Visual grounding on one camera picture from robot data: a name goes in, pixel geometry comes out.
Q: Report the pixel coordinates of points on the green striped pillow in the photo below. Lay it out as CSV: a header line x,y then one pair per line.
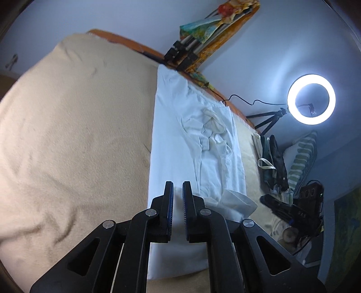
x,y
303,157

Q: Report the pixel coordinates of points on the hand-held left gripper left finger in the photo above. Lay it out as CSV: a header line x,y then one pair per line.
x,y
170,208

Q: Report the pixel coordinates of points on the green wall painting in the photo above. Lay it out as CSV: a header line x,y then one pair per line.
x,y
345,239

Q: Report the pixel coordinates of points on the beige blanket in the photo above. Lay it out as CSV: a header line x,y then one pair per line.
x,y
79,135

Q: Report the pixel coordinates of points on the black cloth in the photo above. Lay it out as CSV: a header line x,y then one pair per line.
x,y
277,160

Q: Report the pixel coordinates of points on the small black tripod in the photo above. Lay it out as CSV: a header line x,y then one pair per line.
x,y
268,117

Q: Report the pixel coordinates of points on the metal wall fixture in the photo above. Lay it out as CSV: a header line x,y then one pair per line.
x,y
12,60

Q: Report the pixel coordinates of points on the person's right hand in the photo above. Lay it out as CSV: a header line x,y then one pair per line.
x,y
290,236

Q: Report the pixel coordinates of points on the colourful cloth doll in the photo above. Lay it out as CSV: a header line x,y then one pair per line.
x,y
206,26

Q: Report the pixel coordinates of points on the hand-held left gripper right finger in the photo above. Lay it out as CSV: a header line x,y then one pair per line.
x,y
186,208

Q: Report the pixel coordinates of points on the silver camera tripod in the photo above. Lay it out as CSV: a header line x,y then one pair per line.
x,y
186,48

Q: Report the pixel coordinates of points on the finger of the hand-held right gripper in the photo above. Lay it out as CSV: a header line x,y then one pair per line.
x,y
284,217
277,202

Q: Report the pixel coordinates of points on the white t-shirt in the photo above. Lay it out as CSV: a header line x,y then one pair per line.
x,y
174,141

